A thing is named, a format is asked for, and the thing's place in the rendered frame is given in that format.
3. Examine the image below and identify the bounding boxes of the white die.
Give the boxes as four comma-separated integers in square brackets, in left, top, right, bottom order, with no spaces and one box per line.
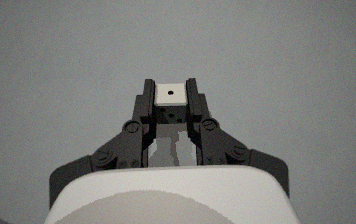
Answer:
[154,84,188,124]

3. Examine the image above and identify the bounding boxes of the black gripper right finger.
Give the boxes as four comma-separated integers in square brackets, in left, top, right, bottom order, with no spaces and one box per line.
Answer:
[186,78,289,197]

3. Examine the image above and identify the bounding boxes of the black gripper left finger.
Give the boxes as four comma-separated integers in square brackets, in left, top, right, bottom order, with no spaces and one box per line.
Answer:
[49,79,157,211]

